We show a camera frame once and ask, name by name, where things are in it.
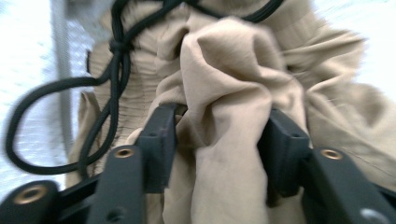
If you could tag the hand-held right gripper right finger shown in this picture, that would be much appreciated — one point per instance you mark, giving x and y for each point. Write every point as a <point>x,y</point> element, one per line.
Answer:
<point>286,161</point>

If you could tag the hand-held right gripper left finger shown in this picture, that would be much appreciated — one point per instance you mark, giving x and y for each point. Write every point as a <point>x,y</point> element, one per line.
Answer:
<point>155,155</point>

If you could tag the white mesh laundry bag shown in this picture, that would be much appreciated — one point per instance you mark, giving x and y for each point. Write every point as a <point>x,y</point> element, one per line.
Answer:
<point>25,62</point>

